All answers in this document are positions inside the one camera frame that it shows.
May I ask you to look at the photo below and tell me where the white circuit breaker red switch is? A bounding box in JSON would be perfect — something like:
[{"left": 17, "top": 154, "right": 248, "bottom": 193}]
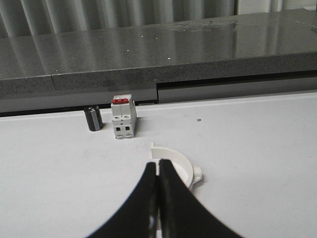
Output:
[{"left": 111, "top": 94, "right": 137, "bottom": 139}]

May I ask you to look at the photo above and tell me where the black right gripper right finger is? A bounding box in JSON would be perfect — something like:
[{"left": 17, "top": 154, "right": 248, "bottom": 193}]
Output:
[{"left": 159, "top": 159, "right": 240, "bottom": 238}]

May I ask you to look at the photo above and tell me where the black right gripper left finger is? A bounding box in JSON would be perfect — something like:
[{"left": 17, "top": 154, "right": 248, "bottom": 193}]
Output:
[{"left": 89, "top": 162, "right": 158, "bottom": 238}]

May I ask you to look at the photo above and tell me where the grey stone countertop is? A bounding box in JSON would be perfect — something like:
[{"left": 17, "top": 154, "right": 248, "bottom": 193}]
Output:
[{"left": 0, "top": 9, "right": 317, "bottom": 114}]

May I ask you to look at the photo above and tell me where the white half pipe clamp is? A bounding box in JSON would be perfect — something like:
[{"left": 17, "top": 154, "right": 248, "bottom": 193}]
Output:
[{"left": 151, "top": 142, "right": 203, "bottom": 191}]

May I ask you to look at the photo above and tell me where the black cylindrical capacitor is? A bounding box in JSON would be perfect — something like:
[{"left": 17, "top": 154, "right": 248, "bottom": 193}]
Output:
[{"left": 84, "top": 105, "right": 103, "bottom": 131}]

